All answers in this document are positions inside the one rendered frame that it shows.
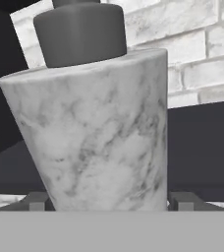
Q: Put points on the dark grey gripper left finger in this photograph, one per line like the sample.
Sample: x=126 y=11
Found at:
x=35 y=201

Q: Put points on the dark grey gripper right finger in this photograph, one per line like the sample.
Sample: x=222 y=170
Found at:
x=182 y=201

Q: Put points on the white marble soap dispenser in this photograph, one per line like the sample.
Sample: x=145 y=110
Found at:
x=97 y=138

